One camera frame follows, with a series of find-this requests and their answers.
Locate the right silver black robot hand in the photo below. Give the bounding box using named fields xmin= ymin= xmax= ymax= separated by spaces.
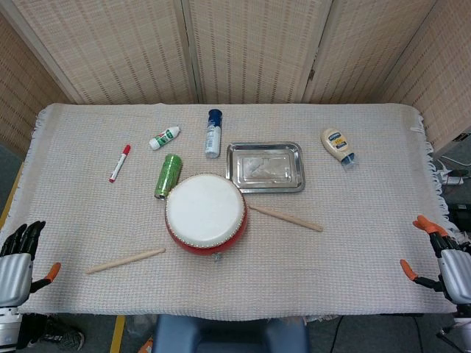
xmin=400 ymin=215 xmax=471 ymax=306

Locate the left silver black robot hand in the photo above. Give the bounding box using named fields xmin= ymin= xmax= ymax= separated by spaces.
xmin=0 ymin=220 xmax=62 ymax=308

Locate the wooden drumstick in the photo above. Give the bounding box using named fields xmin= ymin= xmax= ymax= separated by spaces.
xmin=85 ymin=247 xmax=166 ymax=275
xmin=248 ymin=204 xmax=324 ymax=233

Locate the rectangular stainless steel tray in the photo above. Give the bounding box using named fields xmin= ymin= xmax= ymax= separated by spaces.
xmin=225 ymin=141 xmax=306 ymax=194

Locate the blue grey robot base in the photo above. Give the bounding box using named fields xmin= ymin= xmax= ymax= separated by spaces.
xmin=152 ymin=314 xmax=310 ymax=353

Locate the red and white drum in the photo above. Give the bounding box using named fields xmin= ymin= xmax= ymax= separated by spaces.
xmin=164 ymin=173 xmax=250 ymax=264

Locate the black sneaker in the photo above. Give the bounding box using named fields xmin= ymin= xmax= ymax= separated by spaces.
xmin=27 ymin=323 xmax=85 ymax=352

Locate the white power strip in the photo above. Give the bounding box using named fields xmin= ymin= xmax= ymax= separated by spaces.
xmin=439 ymin=172 xmax=465 ymax=187

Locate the beige waffle tablecloth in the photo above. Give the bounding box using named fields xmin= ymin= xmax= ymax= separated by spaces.
xmin=0 ymin=102 xmax=461 ymax=321

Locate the red whiteboard marker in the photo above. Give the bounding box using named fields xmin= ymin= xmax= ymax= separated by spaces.
xmin=107 ymin=144 xmax=132 ymax=184

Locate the cream mayonnaise squeeze bottle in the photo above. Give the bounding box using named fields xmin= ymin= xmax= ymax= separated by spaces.
xmin=319 ymin=127 xmax=358 ymax=168

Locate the green drink can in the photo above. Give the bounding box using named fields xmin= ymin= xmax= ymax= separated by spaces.
xmin=154 ymin=153 xmax=183 ymax=201

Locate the white green glue bottle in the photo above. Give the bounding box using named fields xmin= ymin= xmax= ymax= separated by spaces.
xmin=149 ymin=126 xmax=181 ymax=151

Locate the woven folding screen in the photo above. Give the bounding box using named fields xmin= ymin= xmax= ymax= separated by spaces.
xmin=0 ymin=0 xmax=471 ymax=155

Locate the white bottle with blue cap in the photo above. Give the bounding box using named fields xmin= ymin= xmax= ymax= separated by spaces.
xmin=204 ymin=108 xmax=223 ymax=160

